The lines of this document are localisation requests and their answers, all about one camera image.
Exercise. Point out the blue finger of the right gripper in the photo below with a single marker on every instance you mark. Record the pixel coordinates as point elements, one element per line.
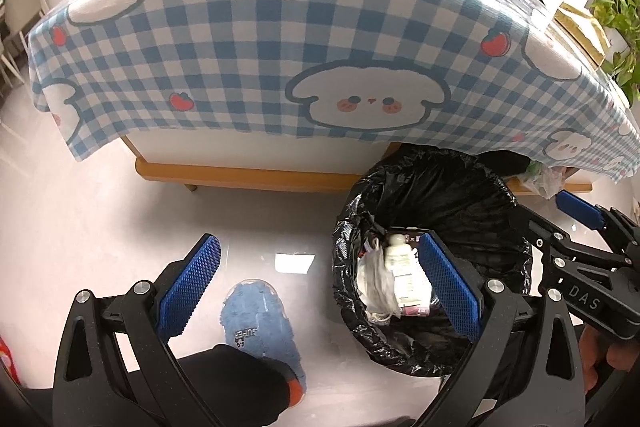
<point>540,232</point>
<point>617,230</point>

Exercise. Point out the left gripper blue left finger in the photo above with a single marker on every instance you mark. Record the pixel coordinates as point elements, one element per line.
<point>151,313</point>

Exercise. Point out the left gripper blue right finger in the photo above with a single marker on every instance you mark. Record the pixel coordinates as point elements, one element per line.
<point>482,311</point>

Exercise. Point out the white small bottle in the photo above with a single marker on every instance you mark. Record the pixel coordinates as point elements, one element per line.
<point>407,271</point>

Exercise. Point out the white tissue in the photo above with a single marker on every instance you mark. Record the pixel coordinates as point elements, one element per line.
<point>376,288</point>

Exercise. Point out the black lined trash bin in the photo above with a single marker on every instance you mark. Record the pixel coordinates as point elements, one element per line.
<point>459,210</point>

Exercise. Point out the person's right hand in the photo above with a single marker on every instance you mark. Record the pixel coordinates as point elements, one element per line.
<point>594,348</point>

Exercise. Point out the clear plastic bag under table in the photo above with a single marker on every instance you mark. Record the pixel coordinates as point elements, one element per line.
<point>542,180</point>

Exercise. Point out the blue fuzzy slipper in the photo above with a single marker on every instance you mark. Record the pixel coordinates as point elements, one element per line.
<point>255,322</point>

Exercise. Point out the black trouser leg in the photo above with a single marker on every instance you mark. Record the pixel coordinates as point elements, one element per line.
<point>222,386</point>

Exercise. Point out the gold snack bag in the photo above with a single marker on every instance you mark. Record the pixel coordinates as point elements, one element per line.
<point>585,31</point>

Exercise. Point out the green potted plant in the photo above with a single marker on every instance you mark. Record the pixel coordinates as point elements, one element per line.
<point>620,21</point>

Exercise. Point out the blue checkered cartoon tablecloth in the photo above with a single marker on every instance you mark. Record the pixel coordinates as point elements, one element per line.
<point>472,75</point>

